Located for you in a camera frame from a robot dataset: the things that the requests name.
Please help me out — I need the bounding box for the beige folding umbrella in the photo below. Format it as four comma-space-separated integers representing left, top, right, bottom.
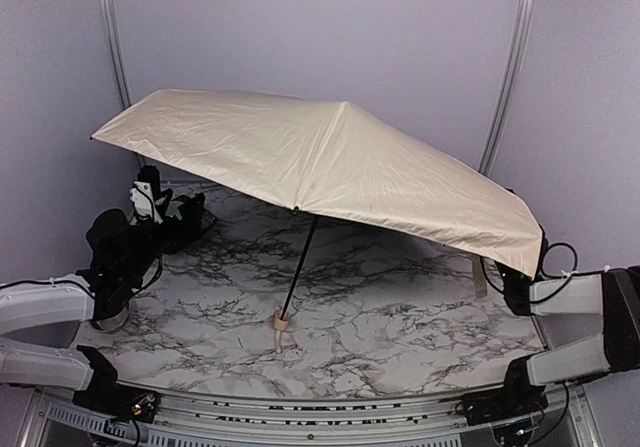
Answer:
88, 88, 545, 356

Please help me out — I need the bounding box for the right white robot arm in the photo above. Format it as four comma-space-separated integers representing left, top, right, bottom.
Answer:
504, 266, 639, 397

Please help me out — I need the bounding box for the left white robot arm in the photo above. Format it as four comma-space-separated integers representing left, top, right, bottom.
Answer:
1, 209, 166, 393

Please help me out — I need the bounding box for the steel cup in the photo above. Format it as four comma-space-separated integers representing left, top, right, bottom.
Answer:
90, 303, 130, 333

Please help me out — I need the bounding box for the black patterned mat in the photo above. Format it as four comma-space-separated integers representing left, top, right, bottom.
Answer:
163, 193, 217, 255

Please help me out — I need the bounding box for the transparent plastic strip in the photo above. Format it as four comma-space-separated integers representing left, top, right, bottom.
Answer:
471, 255, 488, 299

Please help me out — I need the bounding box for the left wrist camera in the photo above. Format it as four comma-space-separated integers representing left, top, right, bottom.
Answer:
130, 165, 173, 224

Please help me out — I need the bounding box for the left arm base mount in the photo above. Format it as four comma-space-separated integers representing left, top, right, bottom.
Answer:
72, 345, 160, 423

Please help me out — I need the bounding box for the front aluminium rail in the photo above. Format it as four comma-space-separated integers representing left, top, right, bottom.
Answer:
15, 386, 603, 446

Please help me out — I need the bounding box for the left aluminium frame post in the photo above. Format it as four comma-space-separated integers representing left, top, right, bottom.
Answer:
98, 0, 131, 110

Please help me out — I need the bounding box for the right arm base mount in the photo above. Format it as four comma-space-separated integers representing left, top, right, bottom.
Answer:
459, 387, 548, 426

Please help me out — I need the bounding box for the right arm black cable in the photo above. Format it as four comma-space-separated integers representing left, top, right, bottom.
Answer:
537, 241, 579, 281

